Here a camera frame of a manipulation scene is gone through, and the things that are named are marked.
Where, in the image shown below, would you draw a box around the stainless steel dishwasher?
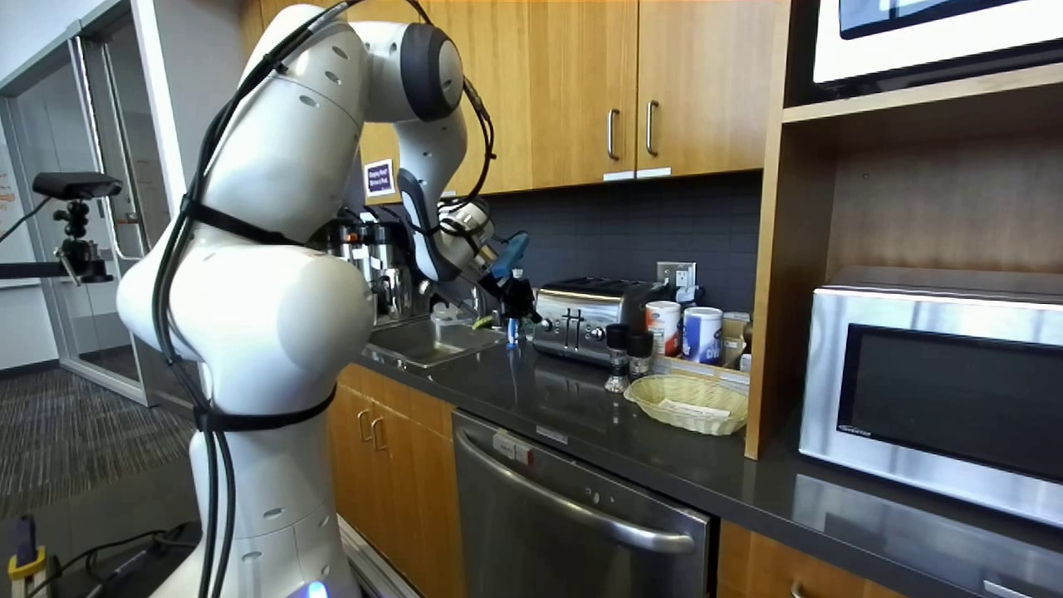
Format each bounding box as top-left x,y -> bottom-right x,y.
452,408 -> 717,598

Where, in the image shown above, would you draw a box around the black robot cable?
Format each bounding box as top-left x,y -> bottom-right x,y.
146,0 -> 501,598

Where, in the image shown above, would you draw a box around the stainless steel microwave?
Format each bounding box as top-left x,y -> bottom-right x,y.
797,279 -> 1063,533

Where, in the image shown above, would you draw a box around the stainless steel sink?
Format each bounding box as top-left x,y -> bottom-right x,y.
363,320 -> 501,375

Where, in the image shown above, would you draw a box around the wooden shelf unit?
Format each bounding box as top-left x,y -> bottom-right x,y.
740,0 -> 1063,462

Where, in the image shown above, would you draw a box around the black camera on tripod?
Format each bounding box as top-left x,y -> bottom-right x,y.
30,171 -> 125,285

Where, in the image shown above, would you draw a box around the yellow plastic container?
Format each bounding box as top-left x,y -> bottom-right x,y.
621,367 -> 752,438

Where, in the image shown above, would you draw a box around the glass partition door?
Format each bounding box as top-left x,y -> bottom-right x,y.
0,20 -> 154,408

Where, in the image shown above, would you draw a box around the black cable bundle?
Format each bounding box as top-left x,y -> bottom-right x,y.
52,528 -> 192,598

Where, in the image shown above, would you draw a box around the wooden upper cabinets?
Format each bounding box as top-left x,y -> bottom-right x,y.
236,0 -> 777,211

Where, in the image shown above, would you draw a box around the white framed appliance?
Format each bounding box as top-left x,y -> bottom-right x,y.
811,0 -> 1063,89

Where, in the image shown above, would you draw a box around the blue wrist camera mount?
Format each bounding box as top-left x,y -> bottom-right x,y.
492,231 -> 531,285

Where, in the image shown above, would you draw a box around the yellow and black tool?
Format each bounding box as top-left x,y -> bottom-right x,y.
5,511 -> 52,598

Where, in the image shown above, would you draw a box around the wooden base cabinet with drawer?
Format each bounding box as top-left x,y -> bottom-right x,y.
713,515 -> 922,598

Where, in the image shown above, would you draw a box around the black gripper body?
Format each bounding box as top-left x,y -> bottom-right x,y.
490,268 -> 539,306

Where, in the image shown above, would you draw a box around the small beige jar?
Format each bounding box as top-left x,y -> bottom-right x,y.
720,310 -> 752,369

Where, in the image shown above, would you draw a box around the white cup with red print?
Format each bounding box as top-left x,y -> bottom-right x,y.
641,296 -> 682,360

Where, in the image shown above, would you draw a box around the black slim container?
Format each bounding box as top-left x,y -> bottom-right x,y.
621,279 -> 657,360

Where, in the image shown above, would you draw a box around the stainless steel toaster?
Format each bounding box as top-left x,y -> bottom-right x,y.
531,283 -> 651,375

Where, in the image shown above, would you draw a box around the blue sign sticker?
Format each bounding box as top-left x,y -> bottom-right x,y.
363,155 -> 398,206

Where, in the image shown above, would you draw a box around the white wall outlet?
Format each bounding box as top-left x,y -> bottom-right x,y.
656,257 -> 701,306

